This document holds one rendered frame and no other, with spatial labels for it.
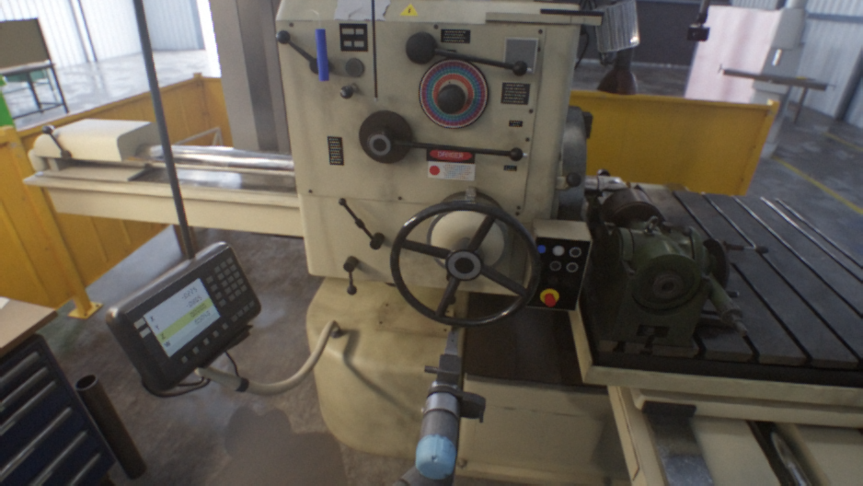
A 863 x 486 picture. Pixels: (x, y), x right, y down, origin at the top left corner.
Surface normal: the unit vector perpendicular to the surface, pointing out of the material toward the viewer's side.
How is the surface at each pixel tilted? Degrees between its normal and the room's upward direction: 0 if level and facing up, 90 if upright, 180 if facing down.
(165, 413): 0
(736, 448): 0
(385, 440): 90
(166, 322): 71
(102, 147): 90
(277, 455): 0
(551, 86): 90
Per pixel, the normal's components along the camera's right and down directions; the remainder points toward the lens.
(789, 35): -0.70, 0.33
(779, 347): 0.02, -0.88
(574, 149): -0.08, -0.32
